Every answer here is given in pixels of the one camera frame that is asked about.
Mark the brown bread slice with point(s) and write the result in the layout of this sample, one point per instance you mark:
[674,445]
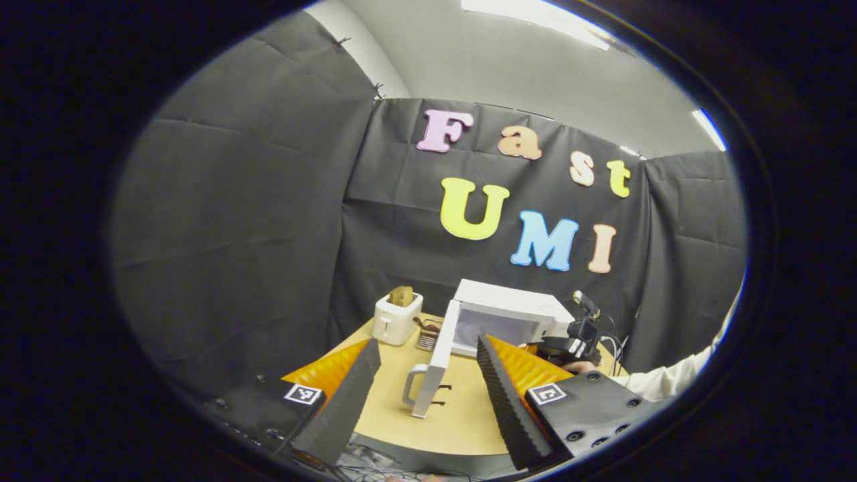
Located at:
[402,296]

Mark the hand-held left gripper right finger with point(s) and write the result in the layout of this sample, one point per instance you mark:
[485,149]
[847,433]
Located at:
[505,402]

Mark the white toaster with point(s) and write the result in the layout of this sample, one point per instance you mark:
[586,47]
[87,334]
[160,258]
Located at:
[395,325]

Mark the ceiling light panel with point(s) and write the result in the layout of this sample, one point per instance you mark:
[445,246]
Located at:
[535,17]

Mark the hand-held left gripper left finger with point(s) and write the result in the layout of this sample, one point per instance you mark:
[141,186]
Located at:
[345,408]

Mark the black backdrop cloth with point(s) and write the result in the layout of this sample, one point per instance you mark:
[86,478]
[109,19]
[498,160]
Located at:
[234,234]

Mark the metal utensil holder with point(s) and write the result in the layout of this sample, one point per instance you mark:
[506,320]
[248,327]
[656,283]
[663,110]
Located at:
[427,338]

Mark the white microwave oven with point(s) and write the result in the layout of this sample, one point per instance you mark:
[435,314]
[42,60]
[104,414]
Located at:
[509,308]

